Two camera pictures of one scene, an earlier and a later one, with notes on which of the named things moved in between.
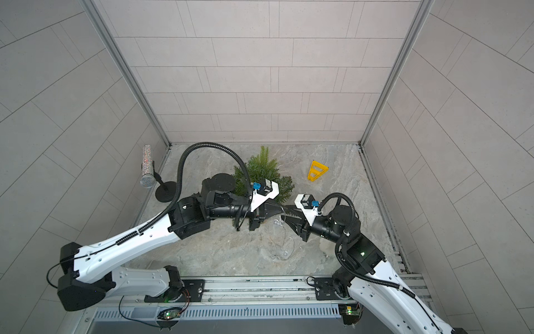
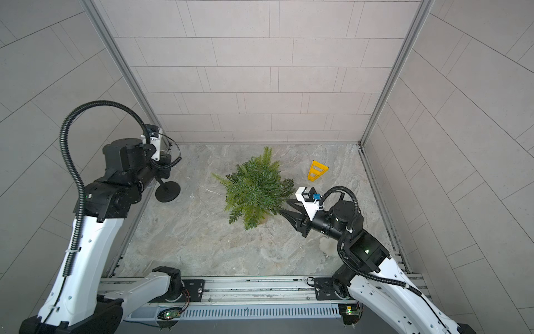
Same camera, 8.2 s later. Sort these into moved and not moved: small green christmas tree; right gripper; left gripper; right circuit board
Moved: left gripper
Not moved: right circuit board; right gripper; small green christmas tree
